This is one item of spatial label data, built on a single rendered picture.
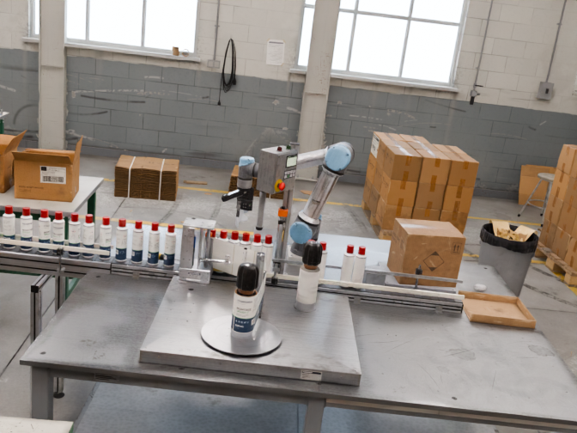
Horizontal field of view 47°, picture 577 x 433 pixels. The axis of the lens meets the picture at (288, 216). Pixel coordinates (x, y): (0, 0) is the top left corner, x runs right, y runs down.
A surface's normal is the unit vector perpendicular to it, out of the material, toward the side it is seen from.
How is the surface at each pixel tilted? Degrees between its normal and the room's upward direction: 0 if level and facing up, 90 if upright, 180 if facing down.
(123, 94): 90
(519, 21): 90
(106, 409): 1
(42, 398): 90
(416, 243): 90
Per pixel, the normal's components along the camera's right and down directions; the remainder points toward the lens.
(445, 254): 0.12, 0.32
